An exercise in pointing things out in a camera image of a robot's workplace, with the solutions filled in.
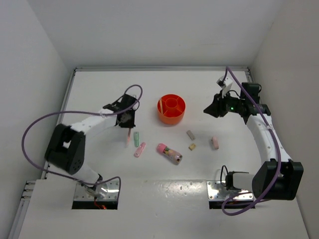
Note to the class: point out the cream pen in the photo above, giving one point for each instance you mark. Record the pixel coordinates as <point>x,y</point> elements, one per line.
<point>161,107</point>

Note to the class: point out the pink correction tape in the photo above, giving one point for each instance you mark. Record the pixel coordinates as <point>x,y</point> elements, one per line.
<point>139,150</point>

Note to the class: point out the pale pink eraser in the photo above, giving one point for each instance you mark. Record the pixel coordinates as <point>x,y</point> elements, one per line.
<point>215,143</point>

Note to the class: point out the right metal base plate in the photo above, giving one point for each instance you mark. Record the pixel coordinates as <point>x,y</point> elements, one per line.
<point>218,193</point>

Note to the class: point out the metal base plate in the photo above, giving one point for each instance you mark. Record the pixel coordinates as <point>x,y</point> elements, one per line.
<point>218,193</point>
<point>105,192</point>

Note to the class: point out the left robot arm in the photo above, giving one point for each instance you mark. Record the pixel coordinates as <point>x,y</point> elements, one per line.
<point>66,149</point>

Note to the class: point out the pink capped clear tube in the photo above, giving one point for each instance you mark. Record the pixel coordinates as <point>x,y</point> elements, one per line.
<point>174,156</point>

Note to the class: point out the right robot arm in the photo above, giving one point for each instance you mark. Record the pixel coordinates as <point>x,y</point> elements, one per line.
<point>275,162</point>

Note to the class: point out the green correction tape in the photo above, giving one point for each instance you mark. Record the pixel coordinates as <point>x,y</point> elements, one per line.
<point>136,139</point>

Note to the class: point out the orange round desk organizer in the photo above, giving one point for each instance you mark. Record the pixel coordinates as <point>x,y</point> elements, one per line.
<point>173,109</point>

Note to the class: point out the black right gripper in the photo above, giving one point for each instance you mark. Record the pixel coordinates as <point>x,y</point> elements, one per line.
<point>216,109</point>

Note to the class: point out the small yellow eraser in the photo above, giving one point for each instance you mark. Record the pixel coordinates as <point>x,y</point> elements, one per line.
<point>192,147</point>

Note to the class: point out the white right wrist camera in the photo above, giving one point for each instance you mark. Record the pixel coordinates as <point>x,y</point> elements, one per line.
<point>225,84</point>

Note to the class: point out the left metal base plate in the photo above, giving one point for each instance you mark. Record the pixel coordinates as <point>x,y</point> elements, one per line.
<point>105,192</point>

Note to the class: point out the grey eraser block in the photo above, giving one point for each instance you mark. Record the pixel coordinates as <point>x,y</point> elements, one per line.
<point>190,134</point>

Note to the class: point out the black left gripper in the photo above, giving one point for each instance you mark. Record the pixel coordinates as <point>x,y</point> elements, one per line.
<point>130,123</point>

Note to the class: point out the orange highlighter pen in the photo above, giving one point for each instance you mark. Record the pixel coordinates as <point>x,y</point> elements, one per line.
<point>128,138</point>

